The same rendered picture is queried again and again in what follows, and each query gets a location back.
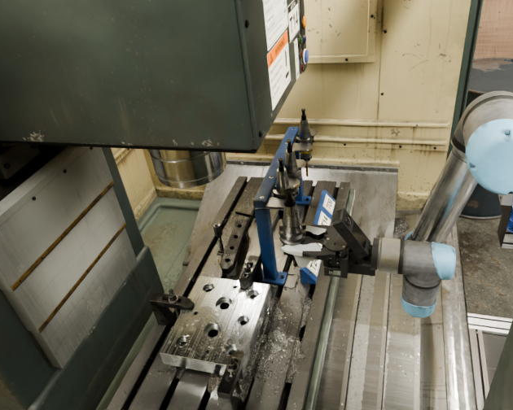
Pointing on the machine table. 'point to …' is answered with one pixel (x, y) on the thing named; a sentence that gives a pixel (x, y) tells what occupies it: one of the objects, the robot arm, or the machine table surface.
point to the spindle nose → (187, 167)
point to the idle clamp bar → (240, 235)
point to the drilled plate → (193, 359)
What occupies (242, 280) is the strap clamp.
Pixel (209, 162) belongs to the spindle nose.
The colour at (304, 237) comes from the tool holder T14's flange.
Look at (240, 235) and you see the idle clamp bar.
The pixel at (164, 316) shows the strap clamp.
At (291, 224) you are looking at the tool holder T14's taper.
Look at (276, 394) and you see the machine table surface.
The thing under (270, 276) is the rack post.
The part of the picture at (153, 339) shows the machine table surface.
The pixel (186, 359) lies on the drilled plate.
